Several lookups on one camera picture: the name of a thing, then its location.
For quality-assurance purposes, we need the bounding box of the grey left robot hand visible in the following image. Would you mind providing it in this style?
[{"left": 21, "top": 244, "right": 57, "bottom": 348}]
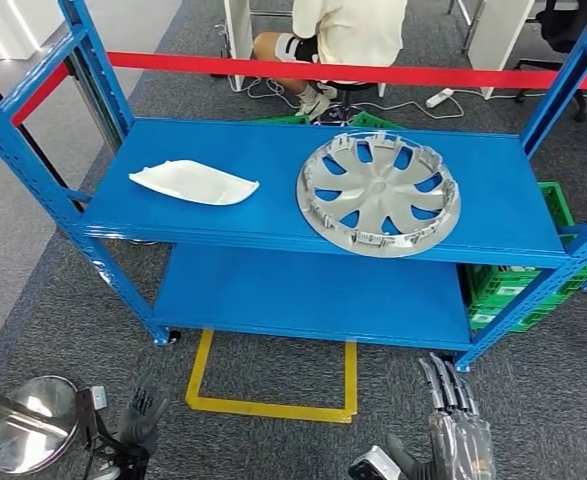
[{"left": 118, "top": 370, "right": 171, "bottom": 458}]

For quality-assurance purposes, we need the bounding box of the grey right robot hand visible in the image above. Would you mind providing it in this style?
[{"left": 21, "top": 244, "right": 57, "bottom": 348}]
[{"left": 387, "top": 354, "right": 497, "bottom": 480}]

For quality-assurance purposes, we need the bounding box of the silver plastic wheel hubcap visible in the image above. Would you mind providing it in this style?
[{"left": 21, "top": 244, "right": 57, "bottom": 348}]
[{"left": 295, "top": 131, "right": 461, "bottom": 259}]

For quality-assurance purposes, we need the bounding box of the white plastic trim part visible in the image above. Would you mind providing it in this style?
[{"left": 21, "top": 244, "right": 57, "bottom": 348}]
[{"left": 128, "top": 159, "right": 261, "bottom": 207}]

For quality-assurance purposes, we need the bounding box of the blue metal shelf rack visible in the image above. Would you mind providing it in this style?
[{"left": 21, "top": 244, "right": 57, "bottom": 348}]
[{"left": 0, "top": 0, "right": 587, "bottom": 374}]

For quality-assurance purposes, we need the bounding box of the chrome stanchion with round base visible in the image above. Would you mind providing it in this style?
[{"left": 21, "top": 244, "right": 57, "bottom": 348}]
[{"left": 0, "top": 375, "right": 80, "bottom": 476}]

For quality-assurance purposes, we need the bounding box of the green plastic crate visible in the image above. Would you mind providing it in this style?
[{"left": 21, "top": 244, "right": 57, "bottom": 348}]
[
  {"left": 250, "top": 114, "right": 311, "bottom": 126},
  {"left": 460, "top": 182, "right": 587, "bottom": 334},
  {"left": 349, "top": 111, "right": 405, "bottom": 131}
]

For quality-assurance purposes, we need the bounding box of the white power strip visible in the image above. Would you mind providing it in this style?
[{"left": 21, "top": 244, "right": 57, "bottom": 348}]
[{"left": 425, "top": 87, "right": 455, "bottom": 109}]

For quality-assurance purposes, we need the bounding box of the red barrier belt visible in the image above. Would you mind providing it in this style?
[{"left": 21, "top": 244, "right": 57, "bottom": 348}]
[
  {"left": 107, "top": 51, "right": 587, "bottom": 91},
  {"left": 0, "top": 64, "right": 69, "bottom": 172}
]

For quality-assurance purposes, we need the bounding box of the black stool with chrome base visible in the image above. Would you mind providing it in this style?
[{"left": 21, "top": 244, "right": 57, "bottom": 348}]
[{"left": 320, "top": 80, "right": 387, "bottom": 127}]

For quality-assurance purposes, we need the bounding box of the white desk side panel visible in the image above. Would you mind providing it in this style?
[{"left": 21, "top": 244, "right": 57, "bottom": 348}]
[
  {"left": 448, "top": 0, "right": 537, "bottom": 101},
  {"left": 223, "top": 0, "right": 254, "bottom": 92}
]

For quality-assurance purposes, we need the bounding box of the white cabinet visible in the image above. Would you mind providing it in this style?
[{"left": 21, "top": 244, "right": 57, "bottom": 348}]
[{"left": 0, "top": 0, "right": 69, "bottom": 61}]

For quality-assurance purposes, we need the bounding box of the black office chair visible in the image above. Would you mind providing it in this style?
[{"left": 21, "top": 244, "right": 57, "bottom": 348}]
[{"left": 513, "top": 0, "right": 587, "bottom": 123}]

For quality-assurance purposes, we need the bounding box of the seated person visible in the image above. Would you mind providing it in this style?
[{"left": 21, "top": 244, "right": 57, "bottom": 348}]
[{"left": 251, "top": 0, "right": 409, "bottom": 122}]

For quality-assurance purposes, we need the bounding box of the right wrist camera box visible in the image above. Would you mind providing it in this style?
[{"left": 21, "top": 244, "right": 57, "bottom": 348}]
[{"left": 347, "top": 445, "right": 402, "bottom": 480}]

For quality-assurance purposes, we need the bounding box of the chrome stanchion post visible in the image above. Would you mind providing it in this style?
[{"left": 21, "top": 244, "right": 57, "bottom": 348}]
[{"left": 65, "top": 49, "right": 124, "bottom": 155}]

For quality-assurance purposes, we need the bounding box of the white power cable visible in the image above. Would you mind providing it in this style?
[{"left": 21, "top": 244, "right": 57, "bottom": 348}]
[{"left": 353, "top": 92, "right": 467, "bottom": 122}]

